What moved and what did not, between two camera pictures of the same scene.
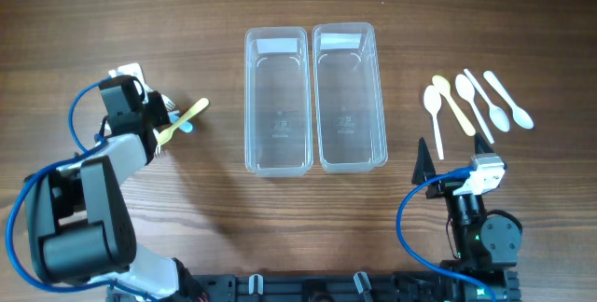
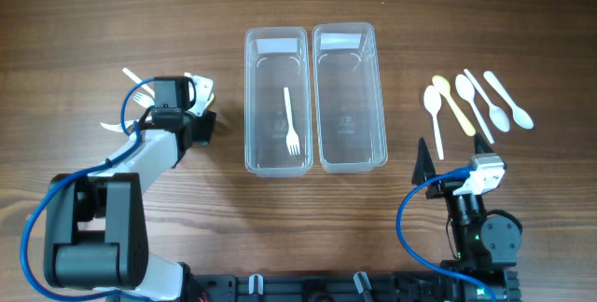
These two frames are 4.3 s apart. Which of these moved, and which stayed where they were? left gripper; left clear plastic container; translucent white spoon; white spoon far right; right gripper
Moved: left gripper
Stayed: translucent white spoon; left clear plastic container; right gripper; white spoon far right
